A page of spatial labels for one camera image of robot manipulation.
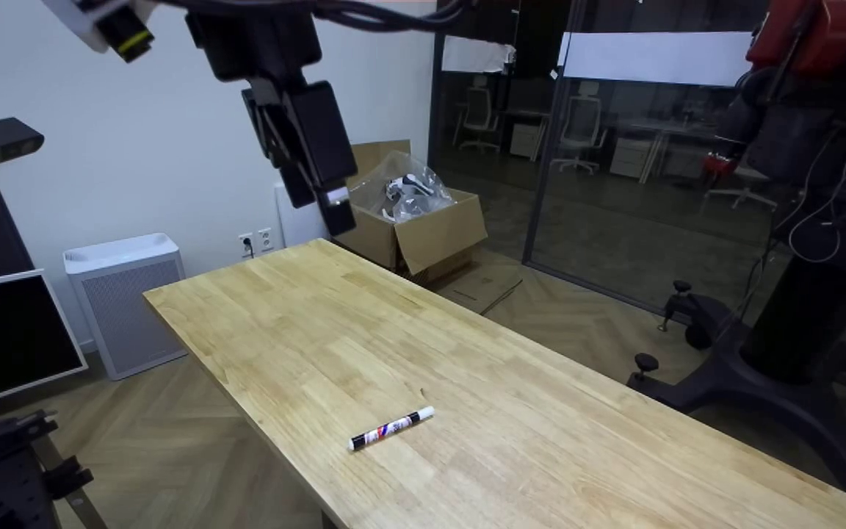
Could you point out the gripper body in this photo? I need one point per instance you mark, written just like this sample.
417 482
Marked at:
320 125

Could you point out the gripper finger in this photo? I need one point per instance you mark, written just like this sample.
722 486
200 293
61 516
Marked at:
297 187
338 213

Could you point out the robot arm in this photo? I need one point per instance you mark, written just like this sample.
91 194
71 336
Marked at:
81 18

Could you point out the white marker with black cap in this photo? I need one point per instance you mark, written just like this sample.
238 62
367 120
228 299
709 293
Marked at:
391 427

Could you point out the clear plastic bag with parts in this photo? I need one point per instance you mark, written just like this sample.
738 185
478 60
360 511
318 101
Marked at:
408 191

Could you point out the open cardboard box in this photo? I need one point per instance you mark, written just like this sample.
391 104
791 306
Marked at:
430 235

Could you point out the office chair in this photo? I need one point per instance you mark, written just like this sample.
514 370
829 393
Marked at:
581 132
478 117

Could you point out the flat cardboard sheet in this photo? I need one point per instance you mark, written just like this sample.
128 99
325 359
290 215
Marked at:
478 290

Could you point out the small white paper sheet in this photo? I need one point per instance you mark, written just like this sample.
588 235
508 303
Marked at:
476 55

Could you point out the drawer cabinet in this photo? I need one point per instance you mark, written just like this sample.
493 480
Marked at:
628 158
526 139

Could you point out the white air purifier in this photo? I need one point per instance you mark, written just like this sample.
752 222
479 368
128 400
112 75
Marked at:
125 308

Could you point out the wide white paper sheet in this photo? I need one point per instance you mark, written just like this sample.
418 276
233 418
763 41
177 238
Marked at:
658 59

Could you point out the red and black robot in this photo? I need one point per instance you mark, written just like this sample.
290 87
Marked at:
805 220

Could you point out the wall socket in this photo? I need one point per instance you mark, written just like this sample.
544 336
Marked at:
246 245
266 239

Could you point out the monitor with white frame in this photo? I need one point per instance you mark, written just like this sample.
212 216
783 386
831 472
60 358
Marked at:
4 338

